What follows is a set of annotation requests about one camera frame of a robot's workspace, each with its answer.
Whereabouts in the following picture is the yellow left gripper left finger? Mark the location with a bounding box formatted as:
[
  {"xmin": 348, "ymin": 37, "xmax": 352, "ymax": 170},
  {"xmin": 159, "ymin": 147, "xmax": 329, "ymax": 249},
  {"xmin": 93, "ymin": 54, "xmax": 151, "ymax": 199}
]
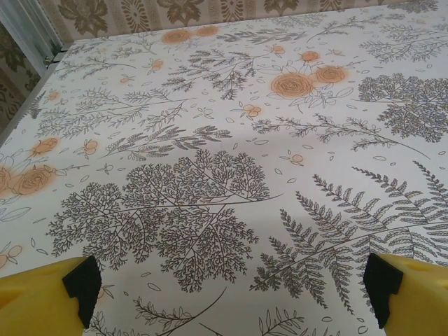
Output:
[{"xmin": 0, "ymin": 255, "xmax": 102, "ymax": 336}]

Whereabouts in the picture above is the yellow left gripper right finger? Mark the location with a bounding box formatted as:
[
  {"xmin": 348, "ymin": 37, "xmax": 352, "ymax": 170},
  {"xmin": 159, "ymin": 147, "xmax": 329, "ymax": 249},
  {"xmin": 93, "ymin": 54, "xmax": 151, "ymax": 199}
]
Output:
[{"xmin": 363, "ymin": 252, "xmax": 448, "ymax": 336}]

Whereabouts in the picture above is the floral patterned tablecloth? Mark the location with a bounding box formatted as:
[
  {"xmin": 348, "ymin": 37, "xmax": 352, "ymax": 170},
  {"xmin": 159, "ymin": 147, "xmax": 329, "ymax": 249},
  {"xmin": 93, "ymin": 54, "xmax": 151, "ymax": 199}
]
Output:
[{"xmin": 0, "ymin": 1, "xmax": 448, "ymax": 336}]

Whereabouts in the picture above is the aluminium frame corner post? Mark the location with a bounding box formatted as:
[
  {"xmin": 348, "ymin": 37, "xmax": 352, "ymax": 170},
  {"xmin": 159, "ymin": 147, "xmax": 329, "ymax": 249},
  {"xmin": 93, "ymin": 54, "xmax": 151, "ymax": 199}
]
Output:
[{"xmin": 0, "ymin": 0, "xmax": 64, "ymax": 76}]

